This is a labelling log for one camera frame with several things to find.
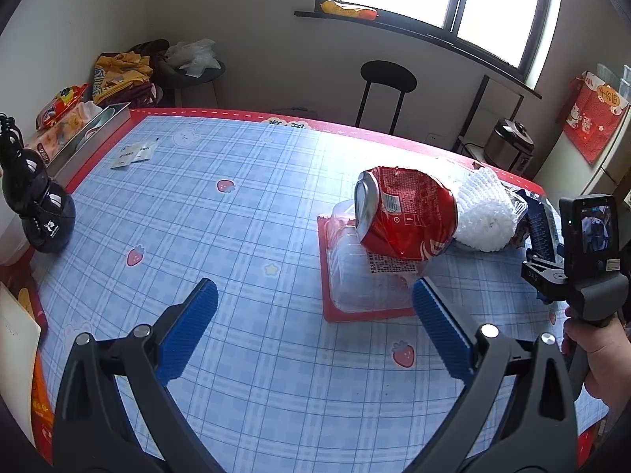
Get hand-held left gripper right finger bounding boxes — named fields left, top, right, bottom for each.
left=411, top=277, right=579, bottom=473

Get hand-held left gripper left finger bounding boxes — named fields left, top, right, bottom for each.
left=53, top=277, right=220, bottom=473

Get blue snack packet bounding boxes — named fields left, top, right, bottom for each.
left=523, top=190, right=563, bottom=263

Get clear plastic tray red base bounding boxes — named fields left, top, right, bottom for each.
left=317, top=200, right=429, bottom=324

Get white foam fruit net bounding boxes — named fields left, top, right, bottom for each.
left=436, top=158, right=517, bottom=252

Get crushed red soda can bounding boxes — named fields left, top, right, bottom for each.
left=354, top=166, right=459, bottom=260

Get person's right hand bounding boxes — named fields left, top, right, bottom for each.
left=562, top=305, right=631, bottom=412

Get white fridge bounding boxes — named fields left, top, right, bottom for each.
left=535, top=103, right=631, bottom=218

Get blue plaid tablecloth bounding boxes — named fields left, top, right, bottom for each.
left=0, top=107, right=612, bottom=473

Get red printed cloth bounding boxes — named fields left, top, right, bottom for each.
left=563, top=71, right=631, bottom=164

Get silver rice cooker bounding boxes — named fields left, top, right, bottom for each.
left=484, top=118, right=534, bottom=174

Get clear plastic container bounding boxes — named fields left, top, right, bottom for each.
left=596, top=63, right=631, bottom=104

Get orange packet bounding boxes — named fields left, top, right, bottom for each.
left=30, top=350, right=55, bottom=454

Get black metal rack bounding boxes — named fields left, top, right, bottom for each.
left=458, top=75, right=526, bottom=155

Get white paper sheet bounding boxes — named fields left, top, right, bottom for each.
left=0, top=281, right=43, bottom=447

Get white sachet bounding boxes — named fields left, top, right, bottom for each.
left=129, top=140, right=159, bottom=163
left=109, top=144, right=142, bottom=170

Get black gourd-shaped ornament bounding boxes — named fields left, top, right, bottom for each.
left=0, top=113, right=77, bottom=254

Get metal baking tray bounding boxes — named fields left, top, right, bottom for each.
left=47, top=102, right=131, bottom=183

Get yellow floral packet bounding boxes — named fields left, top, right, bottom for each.
left=37, top=101, right=103, bottom=155

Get dark round stool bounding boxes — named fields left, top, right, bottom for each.
left=158, top=59, right=226, bottom=108

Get black round stool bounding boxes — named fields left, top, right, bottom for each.
left=355, top=60, right=418, bottom=135

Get red orange snack bag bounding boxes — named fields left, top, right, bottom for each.
left=37, top=84, right=92, bottom=131

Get dark window sill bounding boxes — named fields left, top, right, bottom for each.
left=294, top=10, right=543, bottom=99

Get yellow printed clothes pile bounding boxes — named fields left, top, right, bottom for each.
left=91, top=50, right=155, bottom=106

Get white plastic bags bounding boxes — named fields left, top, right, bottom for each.
left=165, top=38, right=221, bottom=78

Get orange yellow toy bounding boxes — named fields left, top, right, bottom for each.
left=320, top=0, right=380, bottom=21

